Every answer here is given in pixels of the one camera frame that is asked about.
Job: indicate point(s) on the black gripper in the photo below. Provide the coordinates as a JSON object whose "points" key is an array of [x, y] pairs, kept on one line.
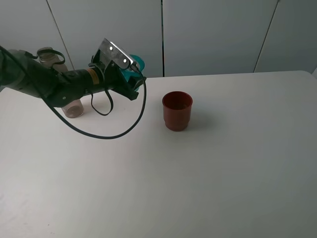
{"points": [[111, 78]]}

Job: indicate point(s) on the teal translucent plastic cup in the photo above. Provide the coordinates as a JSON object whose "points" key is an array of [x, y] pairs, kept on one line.
{"points": [[137, 67]]}

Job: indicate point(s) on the clear brownish plastic bottle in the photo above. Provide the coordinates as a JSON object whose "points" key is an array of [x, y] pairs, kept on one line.
{"points": [[50, 58]]}

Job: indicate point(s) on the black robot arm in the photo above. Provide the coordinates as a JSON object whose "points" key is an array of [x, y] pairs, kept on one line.
{"points": [[20, 71]]}

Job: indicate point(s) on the red plastic cup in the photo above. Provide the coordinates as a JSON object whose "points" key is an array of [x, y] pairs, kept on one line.
{"points": [[177, 110]]}

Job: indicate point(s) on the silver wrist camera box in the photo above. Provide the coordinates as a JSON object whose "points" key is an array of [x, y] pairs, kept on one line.
{"points": [[108, 52]]}

